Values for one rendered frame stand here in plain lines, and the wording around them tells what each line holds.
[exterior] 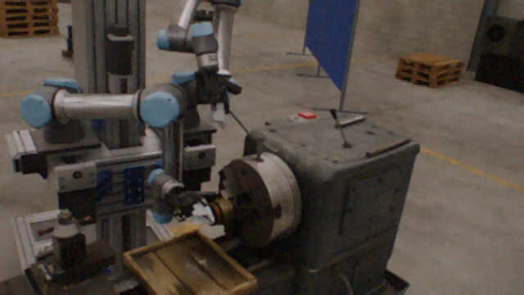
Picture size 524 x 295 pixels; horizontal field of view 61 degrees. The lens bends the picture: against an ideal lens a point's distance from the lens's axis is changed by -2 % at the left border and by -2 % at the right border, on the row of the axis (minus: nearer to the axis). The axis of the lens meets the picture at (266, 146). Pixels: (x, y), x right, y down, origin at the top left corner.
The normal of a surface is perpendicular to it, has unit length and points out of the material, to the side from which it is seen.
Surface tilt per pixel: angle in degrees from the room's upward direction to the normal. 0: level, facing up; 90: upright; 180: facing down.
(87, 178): 90
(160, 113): 89
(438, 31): 90
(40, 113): 91
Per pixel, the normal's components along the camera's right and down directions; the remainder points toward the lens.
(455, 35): -0.75, 0.18
